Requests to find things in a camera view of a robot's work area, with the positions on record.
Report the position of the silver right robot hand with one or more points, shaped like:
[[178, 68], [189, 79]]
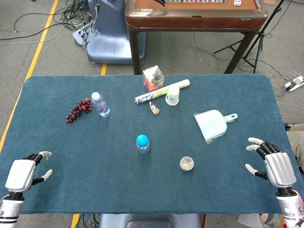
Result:
[[280, 168]]

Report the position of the blue grey robot chassis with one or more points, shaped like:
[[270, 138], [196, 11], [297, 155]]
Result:
[[149, 221]]

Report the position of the brown mahjong table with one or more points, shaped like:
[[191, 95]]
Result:
[[197, 19]]

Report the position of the white power strip with plugs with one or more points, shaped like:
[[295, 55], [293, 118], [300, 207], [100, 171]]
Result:
[[79, 34]]

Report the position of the white green cylindrical tube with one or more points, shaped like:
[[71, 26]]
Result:
[[152, 95]]

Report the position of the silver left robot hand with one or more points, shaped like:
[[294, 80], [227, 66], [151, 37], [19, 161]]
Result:
[[20, 174]]

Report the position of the white grey power strip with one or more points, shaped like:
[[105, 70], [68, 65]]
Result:
[[293, 84]]

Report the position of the row of mahjong tiles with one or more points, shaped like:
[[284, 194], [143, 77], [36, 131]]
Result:
[[194, 1]]

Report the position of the clear jar with blue cap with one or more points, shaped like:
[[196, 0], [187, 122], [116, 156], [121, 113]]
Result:
[[142, 142]]

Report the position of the round metal tin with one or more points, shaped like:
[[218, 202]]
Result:
[[186, 163]]

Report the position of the black tripod stand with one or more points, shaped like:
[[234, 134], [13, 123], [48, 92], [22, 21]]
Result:
[[257, 38]]

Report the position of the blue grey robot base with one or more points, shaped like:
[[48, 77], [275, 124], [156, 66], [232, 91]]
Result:
[[109, 40]]

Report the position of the white paper cup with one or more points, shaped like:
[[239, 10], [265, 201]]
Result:
[[172, 96]]

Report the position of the blue table cloth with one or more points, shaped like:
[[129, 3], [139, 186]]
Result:
[[95, 166]]

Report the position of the clear plastic water bottle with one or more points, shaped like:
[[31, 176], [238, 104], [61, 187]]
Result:
[[101, 105]]

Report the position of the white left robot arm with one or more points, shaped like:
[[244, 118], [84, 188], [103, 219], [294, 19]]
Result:
[[10, 209]]

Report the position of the dark red grape bunch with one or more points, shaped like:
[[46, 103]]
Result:
[[78, 110]]

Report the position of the clear plastic cube box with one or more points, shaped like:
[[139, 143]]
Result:
[[153, 78]]

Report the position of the light blue wrapped dustpan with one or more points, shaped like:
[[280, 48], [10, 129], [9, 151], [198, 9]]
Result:
[[211, 126]]

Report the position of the white mahjong tile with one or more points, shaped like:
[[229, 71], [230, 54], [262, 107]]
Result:
[[237, 2]]

